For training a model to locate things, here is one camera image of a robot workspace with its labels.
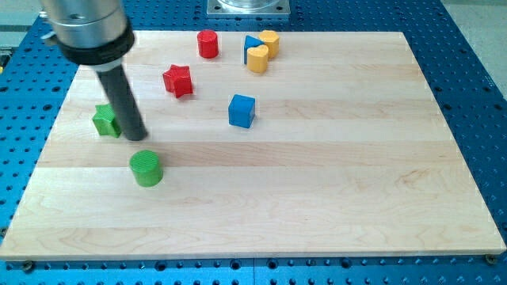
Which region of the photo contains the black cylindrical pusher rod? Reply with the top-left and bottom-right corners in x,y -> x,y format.
97,65 -> 147,141

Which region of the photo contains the green cylinder block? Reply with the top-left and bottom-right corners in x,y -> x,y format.
129,150 -> 163,187

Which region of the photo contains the green star block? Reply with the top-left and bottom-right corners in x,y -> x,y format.
92,104 -> 121,138

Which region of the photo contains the red star block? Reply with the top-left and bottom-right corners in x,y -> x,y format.
162,64 -> 193,98

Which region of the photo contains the red cylinder block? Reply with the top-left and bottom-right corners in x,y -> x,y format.
196,29 -> 219,59

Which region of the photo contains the blue cube block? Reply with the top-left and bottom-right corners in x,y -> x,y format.
228,94 -> 256,128

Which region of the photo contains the blue triangle block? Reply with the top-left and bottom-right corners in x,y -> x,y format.
243,36 -> 264,65

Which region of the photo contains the yellow heart block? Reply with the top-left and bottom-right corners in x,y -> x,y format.
246,44 -> 269,73

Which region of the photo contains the light wooden board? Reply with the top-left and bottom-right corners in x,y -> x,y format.
1,31 -> 506,260

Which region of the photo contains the yellow hexagon block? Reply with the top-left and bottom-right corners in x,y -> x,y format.
259,30 -> 280,59

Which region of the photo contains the blue perforated table plate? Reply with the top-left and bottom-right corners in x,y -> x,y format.
1,0 -> 506,284

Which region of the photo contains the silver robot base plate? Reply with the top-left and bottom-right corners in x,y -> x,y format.
206,0 -> 291,16

